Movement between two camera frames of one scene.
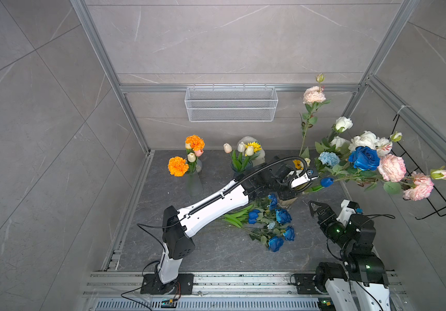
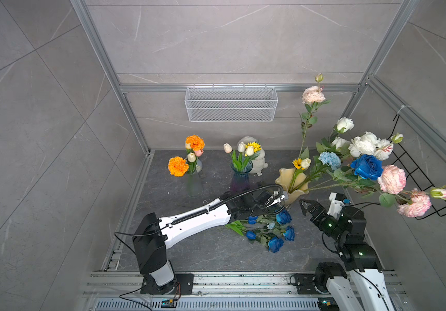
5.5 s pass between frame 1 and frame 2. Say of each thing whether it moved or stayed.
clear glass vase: stayed
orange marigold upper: stayed
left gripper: moved
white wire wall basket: stayed
